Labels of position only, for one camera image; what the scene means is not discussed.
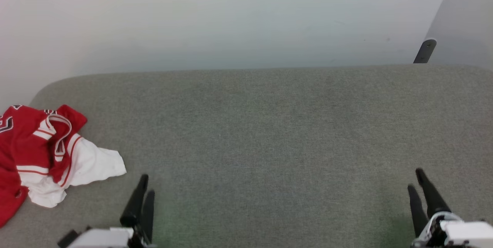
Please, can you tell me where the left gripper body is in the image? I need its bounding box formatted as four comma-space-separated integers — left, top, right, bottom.
127, 224, 157, 248

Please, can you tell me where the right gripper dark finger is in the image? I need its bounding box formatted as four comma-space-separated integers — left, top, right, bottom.
415, 168, 451, 218
407, 184, 429, 238

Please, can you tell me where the white board panel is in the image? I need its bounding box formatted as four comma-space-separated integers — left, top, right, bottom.
424, 0, 493, 69

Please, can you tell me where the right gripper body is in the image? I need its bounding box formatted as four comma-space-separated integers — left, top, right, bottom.
411, 211, 461, 248

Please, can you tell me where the red and white basketball jersey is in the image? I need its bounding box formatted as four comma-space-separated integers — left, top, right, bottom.
0, 104, 127, 228

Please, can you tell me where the dark metal bracket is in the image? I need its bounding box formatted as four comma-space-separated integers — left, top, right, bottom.
413, 39, 437, 64

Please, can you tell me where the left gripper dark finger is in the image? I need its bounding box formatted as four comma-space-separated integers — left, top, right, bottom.
120, 174, 149, 228
140, 189, 156, 243

